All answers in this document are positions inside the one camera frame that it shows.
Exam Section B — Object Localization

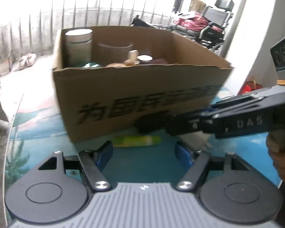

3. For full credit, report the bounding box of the white bottle green label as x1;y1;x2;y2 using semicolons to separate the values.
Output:
65;28;93;66

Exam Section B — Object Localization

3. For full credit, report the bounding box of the brown cardboard box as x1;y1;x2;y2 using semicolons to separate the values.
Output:
52;26;234;143

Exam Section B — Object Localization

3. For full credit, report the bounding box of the dark green round jar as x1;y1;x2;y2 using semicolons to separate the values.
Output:
82;62;102;69

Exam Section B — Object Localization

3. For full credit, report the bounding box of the pink clothes pile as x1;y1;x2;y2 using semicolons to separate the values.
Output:
172;13;212;32

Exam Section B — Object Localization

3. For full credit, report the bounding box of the yellow green tube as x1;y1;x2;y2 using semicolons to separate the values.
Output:
113;135;161;148

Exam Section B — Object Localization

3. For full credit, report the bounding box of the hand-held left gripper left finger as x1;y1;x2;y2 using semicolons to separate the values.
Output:
37;141;114;193

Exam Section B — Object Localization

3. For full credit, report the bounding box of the black tube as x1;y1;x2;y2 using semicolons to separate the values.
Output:
137;55;154;63

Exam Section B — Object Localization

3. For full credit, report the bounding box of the white power adapter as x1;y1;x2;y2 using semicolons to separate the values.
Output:
180;131;213;151

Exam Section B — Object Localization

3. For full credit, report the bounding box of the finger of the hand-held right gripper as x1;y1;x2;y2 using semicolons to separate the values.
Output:
165;103;219;136

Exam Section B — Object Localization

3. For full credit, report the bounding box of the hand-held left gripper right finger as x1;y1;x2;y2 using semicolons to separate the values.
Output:
175;141;250;192

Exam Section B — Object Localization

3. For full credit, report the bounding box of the clear glass cup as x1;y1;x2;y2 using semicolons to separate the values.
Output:
96;41;135;66

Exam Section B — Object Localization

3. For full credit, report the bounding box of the green glass dropper bottle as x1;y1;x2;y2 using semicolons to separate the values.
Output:
124;50;140;66

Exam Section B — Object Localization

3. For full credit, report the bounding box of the red gift bag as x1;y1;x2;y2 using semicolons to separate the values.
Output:
237;77;264;95

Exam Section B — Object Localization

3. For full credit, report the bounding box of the metal balcony railing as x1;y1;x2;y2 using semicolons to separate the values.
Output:
0;0;188;60

